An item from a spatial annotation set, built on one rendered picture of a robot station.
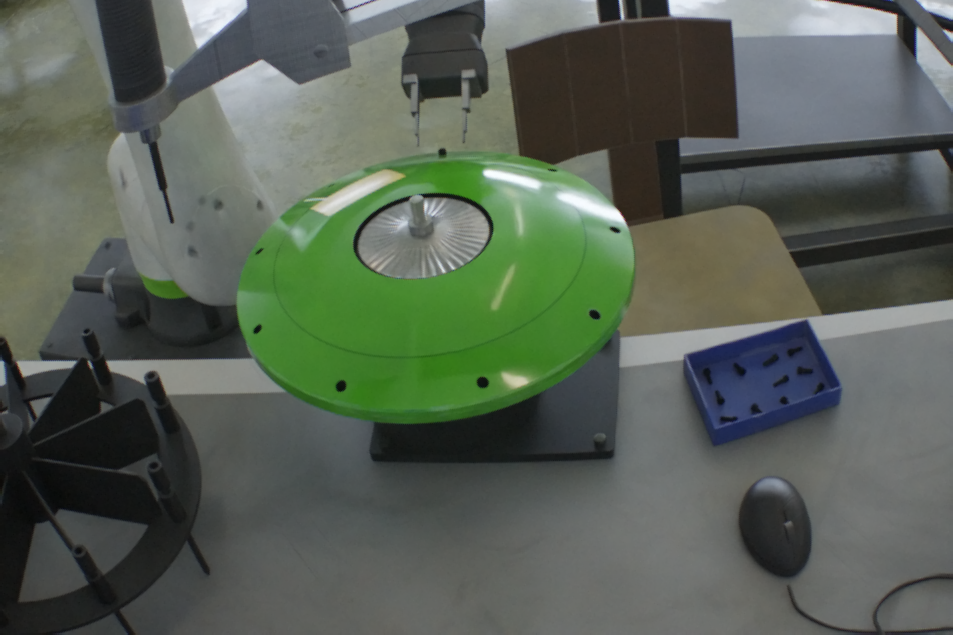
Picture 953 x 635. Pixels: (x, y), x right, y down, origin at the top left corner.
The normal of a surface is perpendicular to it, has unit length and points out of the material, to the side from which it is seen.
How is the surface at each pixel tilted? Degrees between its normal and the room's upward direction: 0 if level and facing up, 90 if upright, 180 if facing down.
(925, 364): 0
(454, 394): 25
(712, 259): 0
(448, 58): 35
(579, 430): 0
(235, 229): 82
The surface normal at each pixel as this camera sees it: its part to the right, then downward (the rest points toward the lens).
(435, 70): -0.13, -0.29
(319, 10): 0.17, 0.59
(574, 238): 0.25, -0.75
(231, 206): 0.71, 0.23
